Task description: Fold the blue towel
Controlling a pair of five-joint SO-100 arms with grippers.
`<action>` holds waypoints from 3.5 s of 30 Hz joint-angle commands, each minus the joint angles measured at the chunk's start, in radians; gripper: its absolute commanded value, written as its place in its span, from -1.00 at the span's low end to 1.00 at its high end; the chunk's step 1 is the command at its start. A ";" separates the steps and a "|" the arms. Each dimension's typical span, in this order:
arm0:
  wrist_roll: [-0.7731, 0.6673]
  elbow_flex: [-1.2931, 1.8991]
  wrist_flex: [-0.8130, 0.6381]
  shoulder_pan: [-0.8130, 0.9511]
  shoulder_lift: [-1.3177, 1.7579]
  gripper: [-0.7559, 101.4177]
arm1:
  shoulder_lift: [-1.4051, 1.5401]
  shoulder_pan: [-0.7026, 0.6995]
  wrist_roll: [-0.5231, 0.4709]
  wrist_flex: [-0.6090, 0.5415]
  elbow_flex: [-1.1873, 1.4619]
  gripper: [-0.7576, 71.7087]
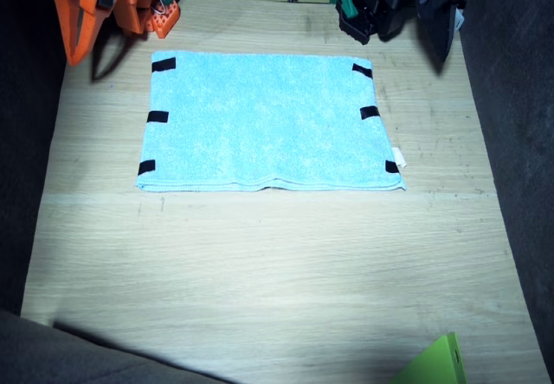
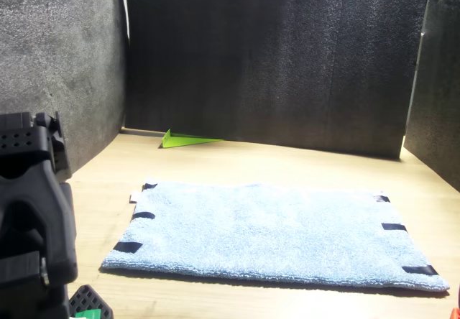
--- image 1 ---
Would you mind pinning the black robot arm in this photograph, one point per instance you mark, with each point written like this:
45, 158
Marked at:
372, 8

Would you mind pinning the light blue towel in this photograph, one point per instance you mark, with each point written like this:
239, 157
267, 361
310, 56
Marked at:
268, 120

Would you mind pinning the lime green plastic wedge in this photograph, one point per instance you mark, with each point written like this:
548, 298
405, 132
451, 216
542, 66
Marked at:
437, 362

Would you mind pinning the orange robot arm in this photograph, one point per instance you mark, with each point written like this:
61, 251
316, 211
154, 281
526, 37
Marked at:
134, 3

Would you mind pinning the white power adapter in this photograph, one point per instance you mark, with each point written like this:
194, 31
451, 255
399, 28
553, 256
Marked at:
459, 21

